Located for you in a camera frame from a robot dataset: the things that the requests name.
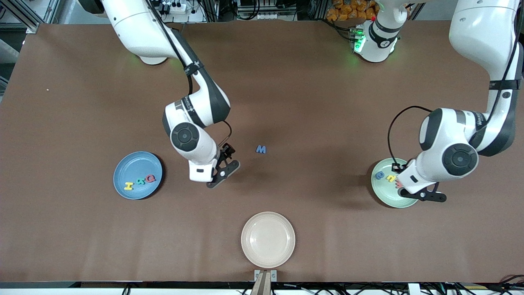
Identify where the green plate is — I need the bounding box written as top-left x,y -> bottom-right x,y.
370,158 -> 420,209

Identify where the blue plate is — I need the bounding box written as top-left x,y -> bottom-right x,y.
113,151 -> 163,200

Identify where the beige plate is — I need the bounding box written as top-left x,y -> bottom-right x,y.
241,211 -> 296,269

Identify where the white power strip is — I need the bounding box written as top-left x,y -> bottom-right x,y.
245,11 -> 284,20
158,2 -> 187,14

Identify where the orange items pile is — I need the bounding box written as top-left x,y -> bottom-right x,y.
326,0 -> 379,22

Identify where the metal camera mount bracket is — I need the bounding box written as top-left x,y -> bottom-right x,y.
251,269 -> 278,295

